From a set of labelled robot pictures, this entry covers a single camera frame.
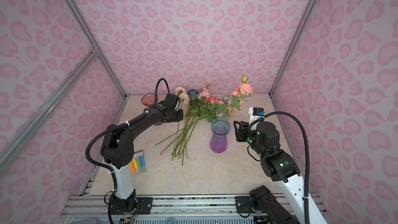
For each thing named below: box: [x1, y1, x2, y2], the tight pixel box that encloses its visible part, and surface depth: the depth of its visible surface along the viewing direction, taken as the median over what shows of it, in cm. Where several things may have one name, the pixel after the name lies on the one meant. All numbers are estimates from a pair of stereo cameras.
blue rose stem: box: [188, 89, 198, 106], surface depth 112 cm
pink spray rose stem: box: [223, 75, 254, 128], surface depth 69 cm
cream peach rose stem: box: [174, 86, 190, 110], surface depth 106 cm
